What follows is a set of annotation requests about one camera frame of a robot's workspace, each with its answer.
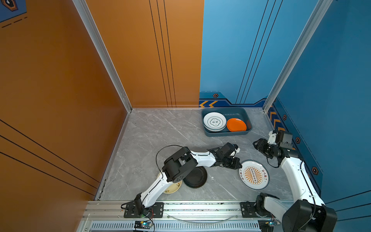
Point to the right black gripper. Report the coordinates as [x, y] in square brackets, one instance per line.
[260, 145]

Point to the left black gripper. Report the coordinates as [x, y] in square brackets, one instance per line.
[235, 161]

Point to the sunburst plate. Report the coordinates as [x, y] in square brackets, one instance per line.
[254, 175]

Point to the orange plate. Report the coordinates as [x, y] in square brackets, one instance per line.
[236, 125]

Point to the black plate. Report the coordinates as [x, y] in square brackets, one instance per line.
[196, 178]

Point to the white plate quatrefoil motif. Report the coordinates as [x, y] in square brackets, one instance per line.
[214, 121]

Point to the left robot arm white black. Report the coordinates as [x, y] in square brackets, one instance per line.
[182, 163]

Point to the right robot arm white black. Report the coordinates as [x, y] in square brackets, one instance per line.
[308, 212]

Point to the teal plastic bin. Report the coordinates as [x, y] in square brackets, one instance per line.
[229, 112]

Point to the cream yellow plate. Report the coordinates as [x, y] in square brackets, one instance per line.
[168, 187]

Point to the right circuit board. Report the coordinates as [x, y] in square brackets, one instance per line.
[267, 226]

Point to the circuit board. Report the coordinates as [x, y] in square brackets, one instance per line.
[267, 226]
[143, 226]

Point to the left circuit board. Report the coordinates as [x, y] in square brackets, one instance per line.
[143, 226]

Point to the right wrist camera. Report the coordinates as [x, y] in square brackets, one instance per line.
[272, 137]

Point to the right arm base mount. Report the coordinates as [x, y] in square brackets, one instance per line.
[248, 209]

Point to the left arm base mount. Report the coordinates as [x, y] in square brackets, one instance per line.
[131, 211]

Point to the aluminium rail frame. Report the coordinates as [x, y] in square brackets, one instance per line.
[178, 216]

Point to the right aluminium corner post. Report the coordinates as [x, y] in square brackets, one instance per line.
[308, 31]

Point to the aluminium corner post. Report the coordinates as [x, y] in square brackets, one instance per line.
[93, 31]
[308, 31]

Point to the left aluminium corner post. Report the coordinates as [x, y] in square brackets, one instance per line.
[93, 31]

